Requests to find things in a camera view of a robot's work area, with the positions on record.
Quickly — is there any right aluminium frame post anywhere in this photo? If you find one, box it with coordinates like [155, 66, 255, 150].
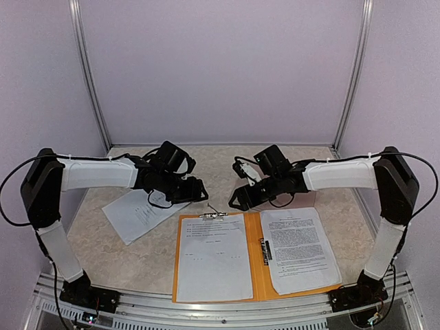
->
[332, 0, 374, 153]

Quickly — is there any orange file folder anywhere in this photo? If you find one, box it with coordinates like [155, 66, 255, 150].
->
[170, 211, 343, 304]

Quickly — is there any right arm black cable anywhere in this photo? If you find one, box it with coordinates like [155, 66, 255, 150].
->
[233, 151, 436, 276]

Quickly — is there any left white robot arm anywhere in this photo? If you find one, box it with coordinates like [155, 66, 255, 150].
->
[20, 141, 208, 306]

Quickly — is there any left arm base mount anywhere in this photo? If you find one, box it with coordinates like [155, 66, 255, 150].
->
[60, 286, 121, 314]

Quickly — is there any metal folder spine clip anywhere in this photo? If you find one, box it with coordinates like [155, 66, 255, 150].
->
[260, 238, 272, 266]

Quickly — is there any left aluminium frame post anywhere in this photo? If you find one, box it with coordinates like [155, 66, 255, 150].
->
[68, 0, 113, 151]

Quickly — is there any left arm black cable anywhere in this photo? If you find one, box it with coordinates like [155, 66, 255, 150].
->
[0, 153, 197, 228]

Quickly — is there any aluminium frame post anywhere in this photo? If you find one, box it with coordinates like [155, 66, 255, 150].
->
[332, 0, 374, 153]
[68, 0, 113, 151]

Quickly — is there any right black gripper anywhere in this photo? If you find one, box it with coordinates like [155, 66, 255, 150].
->
[228, 173, 282, 211]

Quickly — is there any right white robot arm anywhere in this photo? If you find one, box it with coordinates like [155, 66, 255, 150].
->
[228, 145, 419, 305]

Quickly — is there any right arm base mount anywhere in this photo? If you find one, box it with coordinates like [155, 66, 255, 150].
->
[328, 286, 388, 313]

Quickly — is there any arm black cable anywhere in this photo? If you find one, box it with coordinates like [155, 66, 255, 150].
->
[233, 151, 436, 276]
[0, 153, 197, 228]

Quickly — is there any remaining white paper stack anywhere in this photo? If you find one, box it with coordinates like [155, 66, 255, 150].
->
[102, 190, 190, 245]

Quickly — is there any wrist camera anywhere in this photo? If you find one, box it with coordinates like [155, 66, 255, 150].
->
[182, 175, 201, 185]
[232, 156, 261, 186]

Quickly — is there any front aluminium rail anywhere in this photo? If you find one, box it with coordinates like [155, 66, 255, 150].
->
[30, 271, 424, 330]

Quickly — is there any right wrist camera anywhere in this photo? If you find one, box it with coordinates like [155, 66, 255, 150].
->
[232, 156, 261, 186]

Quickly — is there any metal folder cover clip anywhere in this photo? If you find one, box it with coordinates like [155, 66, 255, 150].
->
[199, 203, 229, 220]

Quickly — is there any translucent grey plastic sheet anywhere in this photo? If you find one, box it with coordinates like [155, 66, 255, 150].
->
[272, 191, 316, 208]

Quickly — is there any stack of printed papers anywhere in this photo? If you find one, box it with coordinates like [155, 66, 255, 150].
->
[260, 208, 342, 296]

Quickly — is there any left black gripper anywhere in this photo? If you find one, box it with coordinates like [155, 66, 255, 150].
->
[157, 170, 208, 204]

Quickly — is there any white sheet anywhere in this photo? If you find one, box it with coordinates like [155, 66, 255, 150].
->
[173, 214, 254, 303]

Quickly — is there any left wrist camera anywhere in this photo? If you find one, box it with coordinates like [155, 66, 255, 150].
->
[182, 175, 201, 185]

